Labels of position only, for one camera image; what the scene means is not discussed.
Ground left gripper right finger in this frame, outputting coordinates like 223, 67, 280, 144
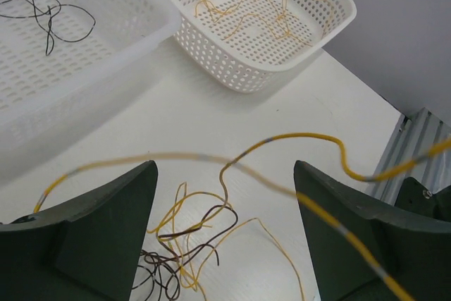
294, 161, 450, 300

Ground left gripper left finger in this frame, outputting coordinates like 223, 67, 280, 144
1, 161, 158, 300

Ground yellow brown black cables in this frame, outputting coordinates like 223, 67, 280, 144
132, 163, 306, 301

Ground yellow cable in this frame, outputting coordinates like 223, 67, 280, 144
33, 132, 451, 301
194, 0, 335, 48

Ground white rectangular basket left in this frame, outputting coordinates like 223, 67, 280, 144
1, 0, 180, 183

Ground white rounded perforated basket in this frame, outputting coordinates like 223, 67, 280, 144
170, 0, 357, 94

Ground aluminium mounting rail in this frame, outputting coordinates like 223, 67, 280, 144
367, 108, 450, 204

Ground loose black cable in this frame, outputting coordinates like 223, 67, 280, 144
0, 0, 97, 57

